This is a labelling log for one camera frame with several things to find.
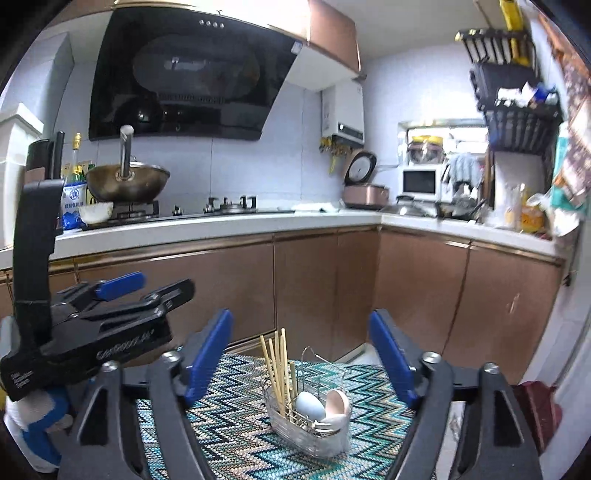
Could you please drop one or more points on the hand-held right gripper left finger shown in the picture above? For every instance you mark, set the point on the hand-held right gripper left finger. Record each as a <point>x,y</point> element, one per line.
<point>207,357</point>

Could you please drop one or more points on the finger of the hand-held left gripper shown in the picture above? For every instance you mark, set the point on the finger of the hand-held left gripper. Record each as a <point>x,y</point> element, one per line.
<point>175,293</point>
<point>121,282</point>

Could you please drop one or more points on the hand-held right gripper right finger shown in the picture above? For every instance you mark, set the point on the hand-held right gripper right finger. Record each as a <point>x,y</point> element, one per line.
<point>392,357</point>

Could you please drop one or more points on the pink ceramic spoon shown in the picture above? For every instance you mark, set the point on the pink ceramic spoon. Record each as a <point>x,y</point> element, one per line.
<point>339,400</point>

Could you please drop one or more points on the person's left hand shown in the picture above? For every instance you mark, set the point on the person's left hand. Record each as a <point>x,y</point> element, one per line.
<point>39,443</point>

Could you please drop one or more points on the blue salt bag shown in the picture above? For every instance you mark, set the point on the blue salt bag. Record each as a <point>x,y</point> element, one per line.
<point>73,207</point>

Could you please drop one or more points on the brown base cabinets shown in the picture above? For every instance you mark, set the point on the brown base cabinets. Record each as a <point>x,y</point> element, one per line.
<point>415,295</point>

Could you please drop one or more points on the white bowl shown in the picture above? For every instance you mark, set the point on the white bowl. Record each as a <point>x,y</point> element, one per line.
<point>95,213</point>

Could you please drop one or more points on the white cabinet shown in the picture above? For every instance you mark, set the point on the white cabinet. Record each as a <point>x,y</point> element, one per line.
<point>18,184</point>

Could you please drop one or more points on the zigzag patterned mat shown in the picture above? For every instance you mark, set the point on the zigzag patterned mat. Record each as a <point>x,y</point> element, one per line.
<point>231,438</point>

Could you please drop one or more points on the white ceramic spoon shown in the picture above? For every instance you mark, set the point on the white ceramic spoon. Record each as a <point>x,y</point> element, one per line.
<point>331,421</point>

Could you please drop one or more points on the light blue ceramic spoon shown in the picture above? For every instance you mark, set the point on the light blue ceramic spoon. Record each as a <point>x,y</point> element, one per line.
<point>308,406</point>

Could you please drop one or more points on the dark brown canister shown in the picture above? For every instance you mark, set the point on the dark brown canister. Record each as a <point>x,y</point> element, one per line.
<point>39,161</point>

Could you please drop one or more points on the metal wok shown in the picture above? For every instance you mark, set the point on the metal wok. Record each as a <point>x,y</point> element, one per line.
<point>129,185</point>

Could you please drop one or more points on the black gas stove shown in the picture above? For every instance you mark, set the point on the black gas stove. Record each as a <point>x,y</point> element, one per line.
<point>231,208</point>

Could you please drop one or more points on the dark red floor mat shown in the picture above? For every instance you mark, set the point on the dark red floor mat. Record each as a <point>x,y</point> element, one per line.
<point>535,408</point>

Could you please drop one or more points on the dark cooking pan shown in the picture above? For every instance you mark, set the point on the dark cooking pan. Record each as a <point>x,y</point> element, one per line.
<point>457,211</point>

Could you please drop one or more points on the pink rice cooker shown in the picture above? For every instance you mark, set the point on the pink rice cooker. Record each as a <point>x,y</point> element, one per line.
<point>364,194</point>

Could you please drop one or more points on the white microwave oven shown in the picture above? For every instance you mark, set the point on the white microwave oven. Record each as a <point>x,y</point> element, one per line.
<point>418,181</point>

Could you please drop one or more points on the clear spray bottle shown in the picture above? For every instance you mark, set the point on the clear spray bottle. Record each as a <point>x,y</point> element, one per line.
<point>512,210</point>

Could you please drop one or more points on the orange bottle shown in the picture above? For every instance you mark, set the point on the orange bottle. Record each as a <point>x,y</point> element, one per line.
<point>532,219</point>

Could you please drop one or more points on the grey hanging cloth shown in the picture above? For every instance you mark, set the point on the grey hanging cloth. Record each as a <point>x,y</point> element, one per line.
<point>464,168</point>

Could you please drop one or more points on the yellow gas valve pipes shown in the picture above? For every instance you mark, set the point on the yellow gas valve pipes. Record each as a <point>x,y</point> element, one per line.
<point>331,154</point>

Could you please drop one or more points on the glass bowl with yellow lid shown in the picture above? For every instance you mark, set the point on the glass bowl with yellow lid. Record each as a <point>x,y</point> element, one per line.
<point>425,151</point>

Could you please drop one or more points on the white plastic bag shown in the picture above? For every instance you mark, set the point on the white plastic bag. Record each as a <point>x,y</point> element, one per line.
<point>561,221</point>

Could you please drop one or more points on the black range hood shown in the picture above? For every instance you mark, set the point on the black range hood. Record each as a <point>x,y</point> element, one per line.
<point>194,69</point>

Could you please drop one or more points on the white water heater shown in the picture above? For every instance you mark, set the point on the white water heater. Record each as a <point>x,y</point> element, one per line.
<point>344,106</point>

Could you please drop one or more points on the patterned hanging cloth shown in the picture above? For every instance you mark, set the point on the patterned hanging cloth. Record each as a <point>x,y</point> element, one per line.
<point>575,138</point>

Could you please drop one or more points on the yellow package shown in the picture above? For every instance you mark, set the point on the yellow package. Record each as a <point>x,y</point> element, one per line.
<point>513,27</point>

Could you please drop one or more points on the black wall rack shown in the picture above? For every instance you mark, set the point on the black wall rack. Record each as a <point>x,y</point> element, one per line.
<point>521,127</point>

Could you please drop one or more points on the brown wall cabinet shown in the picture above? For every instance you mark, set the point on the brown wall cabinet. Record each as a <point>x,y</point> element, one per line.
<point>332,27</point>

